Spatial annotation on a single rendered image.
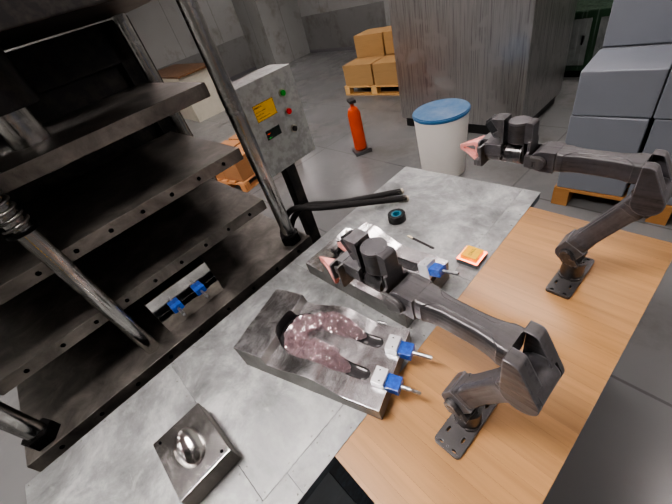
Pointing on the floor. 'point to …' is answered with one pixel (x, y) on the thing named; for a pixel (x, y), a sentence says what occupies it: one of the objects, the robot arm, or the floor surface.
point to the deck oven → (481, 54)
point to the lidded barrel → (442, 135)
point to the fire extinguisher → (357, 130)
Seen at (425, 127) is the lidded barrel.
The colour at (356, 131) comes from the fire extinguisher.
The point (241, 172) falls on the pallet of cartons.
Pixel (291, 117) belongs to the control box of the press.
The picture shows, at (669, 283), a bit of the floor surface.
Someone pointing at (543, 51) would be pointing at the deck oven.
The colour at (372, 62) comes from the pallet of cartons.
